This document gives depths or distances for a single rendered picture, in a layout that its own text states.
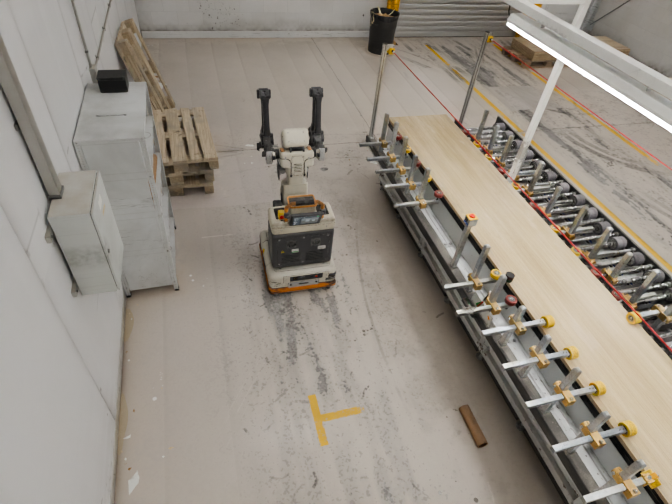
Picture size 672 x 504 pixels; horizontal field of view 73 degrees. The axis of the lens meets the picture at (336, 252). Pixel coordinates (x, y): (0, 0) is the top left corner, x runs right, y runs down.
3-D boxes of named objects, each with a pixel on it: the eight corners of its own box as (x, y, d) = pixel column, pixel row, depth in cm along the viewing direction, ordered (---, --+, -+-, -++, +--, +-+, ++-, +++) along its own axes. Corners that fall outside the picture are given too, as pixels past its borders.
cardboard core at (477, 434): (479, 444, 325) (460, 405, 345) (476, 448, 330) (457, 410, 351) (489, 441, 327) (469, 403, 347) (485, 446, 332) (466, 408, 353)
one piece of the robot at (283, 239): (330, 272, 422) (339, 200, 365) (272, 279, 409) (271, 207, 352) (322, 247, 445) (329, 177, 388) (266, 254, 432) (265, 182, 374)
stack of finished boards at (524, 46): (627, 57, 952) (631, 49, 941) (531, 61, 886) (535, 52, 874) (602, 44, 1004) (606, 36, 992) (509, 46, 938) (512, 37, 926)
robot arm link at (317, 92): (312, 90, 361) (325, 89, 363) (309, 86, 372) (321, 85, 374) (312, 144, 386) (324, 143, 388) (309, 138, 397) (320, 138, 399)
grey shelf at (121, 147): (126, 297, 401) (71, 142, 295) (130, 231, 462) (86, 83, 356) (179, 290, 412) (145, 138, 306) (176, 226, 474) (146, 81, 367)
